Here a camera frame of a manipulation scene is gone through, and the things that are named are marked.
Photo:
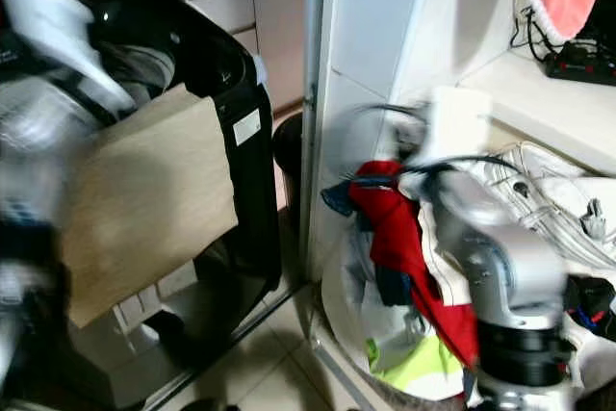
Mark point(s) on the white garment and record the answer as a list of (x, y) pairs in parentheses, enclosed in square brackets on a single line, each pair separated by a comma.
[(58, 26)]

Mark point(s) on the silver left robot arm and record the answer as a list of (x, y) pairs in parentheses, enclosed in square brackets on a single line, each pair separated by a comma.
[(27, 238)]

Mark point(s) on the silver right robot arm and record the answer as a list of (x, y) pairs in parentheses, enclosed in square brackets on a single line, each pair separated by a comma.
[(505, 257)]

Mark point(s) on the navy blue garment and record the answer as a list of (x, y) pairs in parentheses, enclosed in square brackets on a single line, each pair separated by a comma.
[(339, 199)]

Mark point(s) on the red garment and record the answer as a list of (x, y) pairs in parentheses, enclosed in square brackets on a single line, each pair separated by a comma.
[(395, 238)]

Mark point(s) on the cream garment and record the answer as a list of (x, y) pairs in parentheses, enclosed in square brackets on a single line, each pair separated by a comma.
[(443, 257)]

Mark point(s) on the black round bin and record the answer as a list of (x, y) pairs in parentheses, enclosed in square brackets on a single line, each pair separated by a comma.
[(289, 146)]

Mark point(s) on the white laundry basket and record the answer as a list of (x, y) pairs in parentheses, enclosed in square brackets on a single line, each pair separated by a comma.
[(346, 305)]

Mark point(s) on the white washer label sticker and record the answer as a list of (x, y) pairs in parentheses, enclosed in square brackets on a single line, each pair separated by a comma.
[(247, 127)]

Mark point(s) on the beige kitchen cabinet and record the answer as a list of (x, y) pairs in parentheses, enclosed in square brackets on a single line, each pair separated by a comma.
[(279, 26)]

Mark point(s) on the black power strip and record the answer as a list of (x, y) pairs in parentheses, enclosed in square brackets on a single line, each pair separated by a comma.
[(587, 60)]

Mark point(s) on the neon yellow garment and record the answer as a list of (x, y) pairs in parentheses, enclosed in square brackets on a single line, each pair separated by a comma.
[(419, 368)]

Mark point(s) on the beige cloth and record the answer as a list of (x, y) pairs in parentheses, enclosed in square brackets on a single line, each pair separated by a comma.
[(154, 199)]

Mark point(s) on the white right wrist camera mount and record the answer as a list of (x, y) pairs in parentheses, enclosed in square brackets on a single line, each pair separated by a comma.
[(452, 127)]

